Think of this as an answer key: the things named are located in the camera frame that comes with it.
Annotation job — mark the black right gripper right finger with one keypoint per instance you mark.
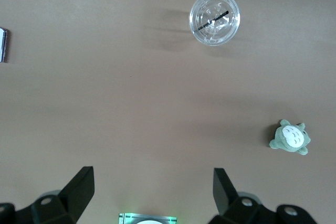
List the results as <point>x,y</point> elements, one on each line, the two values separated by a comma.
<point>228,203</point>

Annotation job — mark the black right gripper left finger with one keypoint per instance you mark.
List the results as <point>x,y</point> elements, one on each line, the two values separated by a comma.
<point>71,197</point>

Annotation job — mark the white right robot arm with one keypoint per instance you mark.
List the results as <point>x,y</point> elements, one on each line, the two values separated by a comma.
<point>148,222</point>

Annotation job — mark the grey green Totoro plush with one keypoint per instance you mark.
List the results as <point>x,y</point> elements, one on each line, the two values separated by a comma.
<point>291,136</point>

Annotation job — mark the brown table cover sheet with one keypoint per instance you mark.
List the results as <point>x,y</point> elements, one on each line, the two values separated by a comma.
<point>131,90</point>

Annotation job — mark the clear plastic cup with lid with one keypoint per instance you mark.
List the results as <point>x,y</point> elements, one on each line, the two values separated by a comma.
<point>214,35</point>

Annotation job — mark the black drinking straw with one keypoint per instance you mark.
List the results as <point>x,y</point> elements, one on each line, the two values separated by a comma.
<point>214,20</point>

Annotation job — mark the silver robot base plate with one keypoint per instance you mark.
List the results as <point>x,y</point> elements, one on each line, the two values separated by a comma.
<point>126,218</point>

